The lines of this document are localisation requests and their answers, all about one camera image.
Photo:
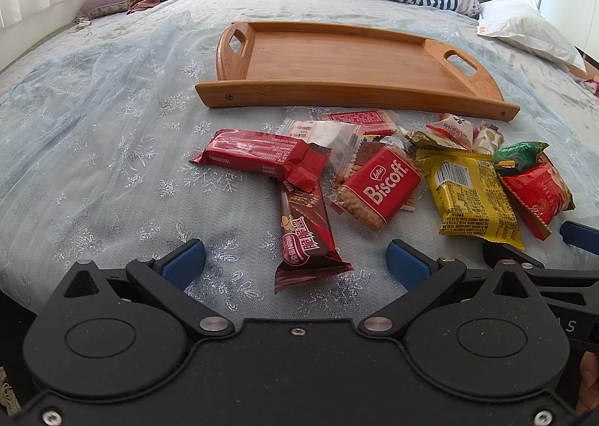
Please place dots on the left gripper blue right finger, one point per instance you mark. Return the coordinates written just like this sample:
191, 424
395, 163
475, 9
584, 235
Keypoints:
409, 266

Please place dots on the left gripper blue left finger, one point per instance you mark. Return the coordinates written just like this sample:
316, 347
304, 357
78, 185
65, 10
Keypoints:
179, 268

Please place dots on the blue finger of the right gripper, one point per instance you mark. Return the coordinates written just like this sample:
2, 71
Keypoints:
579, 235
492, 253

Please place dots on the yellow snack packet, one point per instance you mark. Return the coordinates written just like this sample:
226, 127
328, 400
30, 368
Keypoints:
469, 197

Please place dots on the red nuts snack bag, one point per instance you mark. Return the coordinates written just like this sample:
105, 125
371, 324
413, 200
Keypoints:
539, 194

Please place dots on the red Biscoff biscuit pack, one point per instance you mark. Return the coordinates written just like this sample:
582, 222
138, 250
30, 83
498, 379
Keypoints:
377, 191

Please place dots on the green peas snack bag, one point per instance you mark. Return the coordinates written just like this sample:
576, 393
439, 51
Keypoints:
518, 157

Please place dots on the dark red chocolate wafer pack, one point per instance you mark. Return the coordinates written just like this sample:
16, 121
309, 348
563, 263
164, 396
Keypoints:
309, 251

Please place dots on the beige nougat bar pack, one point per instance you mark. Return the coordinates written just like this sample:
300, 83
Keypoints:
488, 139

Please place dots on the white red pastry pack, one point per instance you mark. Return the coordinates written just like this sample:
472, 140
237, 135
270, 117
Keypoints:
455, 128

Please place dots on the white clear cracker pack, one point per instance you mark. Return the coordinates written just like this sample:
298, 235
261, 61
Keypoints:
343, 139

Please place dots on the red label biscuit pack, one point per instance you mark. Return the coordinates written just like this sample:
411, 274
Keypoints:
374, 122

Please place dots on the red wafer bar pack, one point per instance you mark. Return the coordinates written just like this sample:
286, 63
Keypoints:
285, 158

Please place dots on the person right hand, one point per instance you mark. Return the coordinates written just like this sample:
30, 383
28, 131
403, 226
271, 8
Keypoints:
589, 387

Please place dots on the olive gold snack wrapper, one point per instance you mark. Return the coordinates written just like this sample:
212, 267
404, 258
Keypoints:
426, 139

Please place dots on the red white object at edge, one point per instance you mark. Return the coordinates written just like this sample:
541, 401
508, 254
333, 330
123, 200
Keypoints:
592, 85

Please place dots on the light blue snowflake tulle cloth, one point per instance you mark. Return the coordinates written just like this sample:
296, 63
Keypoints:
98, 129

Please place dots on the grey bed sheet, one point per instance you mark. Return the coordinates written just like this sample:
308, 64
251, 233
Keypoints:
557, 88

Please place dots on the wooden serving tray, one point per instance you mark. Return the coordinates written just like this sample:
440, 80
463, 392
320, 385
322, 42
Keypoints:
295, 63

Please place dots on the white pillow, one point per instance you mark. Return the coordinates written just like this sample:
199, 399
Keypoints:
520, 24

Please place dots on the small trinket on bed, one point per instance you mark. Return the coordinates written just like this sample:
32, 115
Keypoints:
81, 24

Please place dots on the purple pillow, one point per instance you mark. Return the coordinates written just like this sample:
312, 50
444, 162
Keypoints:
91, 9

